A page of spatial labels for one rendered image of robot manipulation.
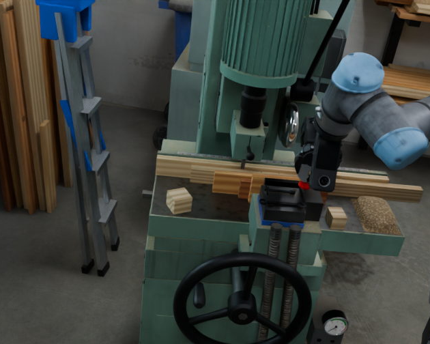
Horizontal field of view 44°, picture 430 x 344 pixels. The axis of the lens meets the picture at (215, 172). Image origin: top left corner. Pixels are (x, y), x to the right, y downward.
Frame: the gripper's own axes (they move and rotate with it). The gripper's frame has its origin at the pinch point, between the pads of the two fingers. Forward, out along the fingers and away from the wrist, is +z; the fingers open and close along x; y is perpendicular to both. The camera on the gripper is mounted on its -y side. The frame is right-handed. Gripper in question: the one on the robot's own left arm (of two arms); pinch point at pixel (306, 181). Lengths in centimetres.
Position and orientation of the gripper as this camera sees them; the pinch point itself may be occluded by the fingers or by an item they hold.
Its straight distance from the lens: 115.5
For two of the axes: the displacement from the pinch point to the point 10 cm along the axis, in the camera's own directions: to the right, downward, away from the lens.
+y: 0.5, -8.7, 4.9
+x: -9.9, -0.9, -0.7
